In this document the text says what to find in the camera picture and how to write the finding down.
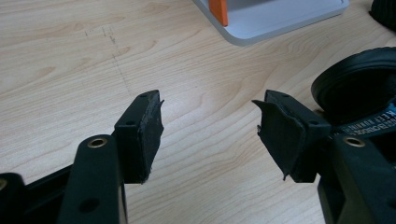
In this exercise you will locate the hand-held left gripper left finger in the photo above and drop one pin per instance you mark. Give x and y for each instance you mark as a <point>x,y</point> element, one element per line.
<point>137,137</point>

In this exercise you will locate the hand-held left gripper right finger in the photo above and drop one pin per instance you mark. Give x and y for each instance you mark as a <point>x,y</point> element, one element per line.
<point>289,133</point>

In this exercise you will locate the black round lid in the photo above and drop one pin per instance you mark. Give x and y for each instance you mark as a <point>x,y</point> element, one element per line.
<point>355,87</point>

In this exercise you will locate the white flat tray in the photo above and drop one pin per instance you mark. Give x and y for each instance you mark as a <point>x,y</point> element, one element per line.
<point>274,21</point>

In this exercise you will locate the orange plastic piece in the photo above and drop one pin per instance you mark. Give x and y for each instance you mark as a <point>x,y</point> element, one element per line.
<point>219,11</point>

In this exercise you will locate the black ribbed object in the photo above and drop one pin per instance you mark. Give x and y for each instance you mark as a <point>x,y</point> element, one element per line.
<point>384,12</point>

